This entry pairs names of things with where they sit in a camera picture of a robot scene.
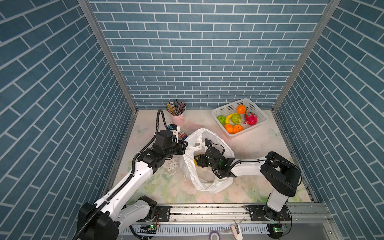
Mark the round orange toy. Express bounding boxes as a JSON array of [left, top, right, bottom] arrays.
[[233, 125, 244, 134]]

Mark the pink pencil cup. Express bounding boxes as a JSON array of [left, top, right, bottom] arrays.
[[172, 114, 185, 127]]

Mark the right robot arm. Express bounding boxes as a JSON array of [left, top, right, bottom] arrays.
[[195, 147, 302, 214]]

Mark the white plastic basket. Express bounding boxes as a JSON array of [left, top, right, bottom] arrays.
[[212, 99, 269, 138]]

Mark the orange persimmon toy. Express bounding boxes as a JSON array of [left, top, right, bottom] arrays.
[[224, 124, 234, 135]]

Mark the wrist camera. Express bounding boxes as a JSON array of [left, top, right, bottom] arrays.
[[168, 124, 180, 139], [205, 138, 212, 149]]

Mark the pink dragon fruit toy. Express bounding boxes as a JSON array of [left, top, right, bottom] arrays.
[[244, 111, 258, 126]]

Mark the pink white clip tool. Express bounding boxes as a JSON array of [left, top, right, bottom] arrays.
[[231, 222, 243, 240]]

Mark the coloured pencils bunch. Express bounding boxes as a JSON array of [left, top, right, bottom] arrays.
[[167, 100, 186, 116]]

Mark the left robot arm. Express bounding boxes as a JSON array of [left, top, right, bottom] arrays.
[[73, 124, 188, 240]]

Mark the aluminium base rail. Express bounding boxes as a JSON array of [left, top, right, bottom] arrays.
[[116, 203, 342, 240]]

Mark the green pear toy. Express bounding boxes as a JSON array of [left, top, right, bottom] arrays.
[[231, 113, 242, 125]]

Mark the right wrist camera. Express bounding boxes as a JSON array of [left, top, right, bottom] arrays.
[[205, 138, 212, 149]]

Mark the purple tape roll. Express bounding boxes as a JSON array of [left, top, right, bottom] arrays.
[[209, 231, 221, 240]]

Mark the yellow toy banana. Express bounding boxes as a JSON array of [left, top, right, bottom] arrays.
[[225, 114, 234, 124]]

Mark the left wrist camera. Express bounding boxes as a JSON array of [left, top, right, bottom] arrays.
[[168, 124, 180, 139]]

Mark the white plastic bag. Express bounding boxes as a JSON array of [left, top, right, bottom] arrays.
[[180, 128, 235, 194]]

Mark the left black corrugated cable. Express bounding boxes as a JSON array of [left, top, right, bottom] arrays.
[[71, 109, 169, 240]]

